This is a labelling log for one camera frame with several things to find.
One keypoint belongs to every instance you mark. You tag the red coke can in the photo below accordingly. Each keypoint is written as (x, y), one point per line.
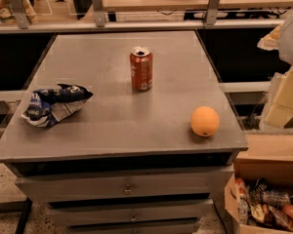
(141, 63)

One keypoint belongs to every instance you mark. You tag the top grey drawer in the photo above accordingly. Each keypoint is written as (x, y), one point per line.
(123, 184)

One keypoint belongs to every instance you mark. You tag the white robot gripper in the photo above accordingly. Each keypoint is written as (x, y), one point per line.
(292, 41)

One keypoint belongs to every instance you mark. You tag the bottom grey drawer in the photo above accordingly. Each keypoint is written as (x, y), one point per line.
(181, 226)

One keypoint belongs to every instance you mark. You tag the plastic water bottle in box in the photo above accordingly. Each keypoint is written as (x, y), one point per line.
(273, 198)

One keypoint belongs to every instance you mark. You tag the orange fruit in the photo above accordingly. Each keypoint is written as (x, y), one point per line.
(205, 121)

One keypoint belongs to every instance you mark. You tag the grey metal railing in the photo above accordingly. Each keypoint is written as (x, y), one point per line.
(127, 15)

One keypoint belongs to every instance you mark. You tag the blue crumpled chip bag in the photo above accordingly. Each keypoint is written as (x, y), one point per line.
(47, 107)

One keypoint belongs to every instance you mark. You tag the grey drawer cabinet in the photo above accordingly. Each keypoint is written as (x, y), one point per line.
(120, 128)

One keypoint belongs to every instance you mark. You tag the cardboard box of snacks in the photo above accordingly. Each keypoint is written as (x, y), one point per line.
(257, 174)

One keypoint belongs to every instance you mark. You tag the middle grey drawer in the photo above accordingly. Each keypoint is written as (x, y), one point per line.
(110, 214)

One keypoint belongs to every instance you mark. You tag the grey drawer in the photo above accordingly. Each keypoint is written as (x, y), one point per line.
(123, 184)
(181, 226)
(110, 214)

